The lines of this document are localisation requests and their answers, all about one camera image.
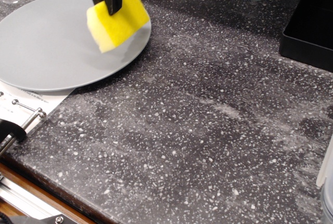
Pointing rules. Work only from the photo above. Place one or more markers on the yellow sponge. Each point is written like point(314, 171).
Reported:
point(108, 31)

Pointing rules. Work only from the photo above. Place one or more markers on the grey round plate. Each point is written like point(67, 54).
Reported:
point(46, 46)

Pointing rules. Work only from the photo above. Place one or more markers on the white paper sheet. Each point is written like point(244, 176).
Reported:
point(17, 114)

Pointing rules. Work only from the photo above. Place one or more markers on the black metal screw clamp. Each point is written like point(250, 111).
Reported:
point(12, 132)

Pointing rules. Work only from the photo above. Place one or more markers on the black plastic tray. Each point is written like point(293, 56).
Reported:
point(308, 35)

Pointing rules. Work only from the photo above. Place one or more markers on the aluminium rail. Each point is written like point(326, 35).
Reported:
point(24, 201)

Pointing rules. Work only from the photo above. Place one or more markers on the black metal bracket with screw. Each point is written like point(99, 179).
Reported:
point(58, 219)

